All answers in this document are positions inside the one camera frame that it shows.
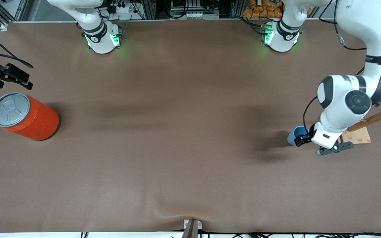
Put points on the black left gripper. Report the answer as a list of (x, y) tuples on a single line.
[(302, 139)]

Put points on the light blue plastic cup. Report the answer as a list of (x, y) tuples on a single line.
[(293, 137)]

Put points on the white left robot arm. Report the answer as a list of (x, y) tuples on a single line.
[(346, 99)]

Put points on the wooden cup rack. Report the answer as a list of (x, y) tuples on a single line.
[(359, 136)]

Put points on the orange can grey lid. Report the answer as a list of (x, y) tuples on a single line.
[(38, 122)]

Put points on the white power strip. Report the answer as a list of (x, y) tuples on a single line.
[(124, 9)]

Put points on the bag of orange snacks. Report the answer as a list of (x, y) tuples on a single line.
[(260, 11)]

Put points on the white terminal strip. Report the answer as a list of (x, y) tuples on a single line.
[(202, 15)]

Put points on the aluminium frame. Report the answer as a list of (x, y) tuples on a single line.
[(21, 10)]

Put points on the metal bracket with brown pole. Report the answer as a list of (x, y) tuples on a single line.
[(190, 229)]

